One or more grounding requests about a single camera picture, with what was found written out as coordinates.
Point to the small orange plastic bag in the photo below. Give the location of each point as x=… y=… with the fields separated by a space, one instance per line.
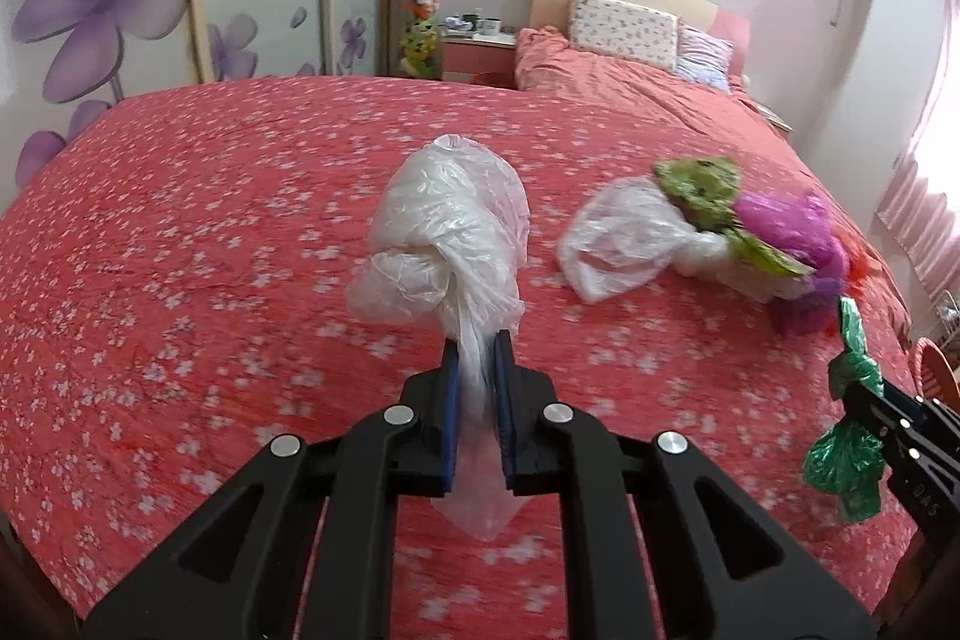
x=859 y=257

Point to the pink curtain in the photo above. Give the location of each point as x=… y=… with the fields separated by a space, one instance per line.
x=926 y=197

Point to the red floral bedspread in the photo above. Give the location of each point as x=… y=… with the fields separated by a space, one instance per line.
x=225 y=235

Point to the translucent white plastic bag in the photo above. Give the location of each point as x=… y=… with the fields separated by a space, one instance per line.
x=450 y=220

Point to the nightstand beside window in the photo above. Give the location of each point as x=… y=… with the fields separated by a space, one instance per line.
x=771 y=117

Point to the yellow-green plastic bag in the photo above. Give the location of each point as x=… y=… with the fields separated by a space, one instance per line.
x=697 y=183

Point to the pink striped pillow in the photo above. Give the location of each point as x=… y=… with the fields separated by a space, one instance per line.
x=705 y=59

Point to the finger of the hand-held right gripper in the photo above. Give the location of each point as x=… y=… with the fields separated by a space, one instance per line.
x=930 y=482
x=930 y=422

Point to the purple plastic bag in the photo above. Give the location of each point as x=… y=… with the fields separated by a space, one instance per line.
x=787 y=227

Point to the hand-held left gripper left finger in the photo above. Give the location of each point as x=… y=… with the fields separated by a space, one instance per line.
x=450 y=415

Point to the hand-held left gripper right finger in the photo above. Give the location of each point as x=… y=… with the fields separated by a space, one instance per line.
x=505 y=415

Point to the green plastic bag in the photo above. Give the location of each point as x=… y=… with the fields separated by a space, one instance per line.
x=844 y=460

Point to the crinkled clear plastic bag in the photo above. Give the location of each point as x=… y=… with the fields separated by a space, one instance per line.
x=615 y=235

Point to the floral white pillow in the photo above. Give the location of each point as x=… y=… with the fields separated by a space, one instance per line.
x=622 y=29

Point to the plain red duvet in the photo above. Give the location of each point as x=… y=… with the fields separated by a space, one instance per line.
x=637 y=93

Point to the orange plastic laundry basket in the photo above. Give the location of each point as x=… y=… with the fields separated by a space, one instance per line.
x=937 y=370

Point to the pink nightstand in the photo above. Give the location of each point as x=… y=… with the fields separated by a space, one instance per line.
x=476 y=57

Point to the white mug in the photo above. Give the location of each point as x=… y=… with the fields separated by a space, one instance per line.
x=490 y=26

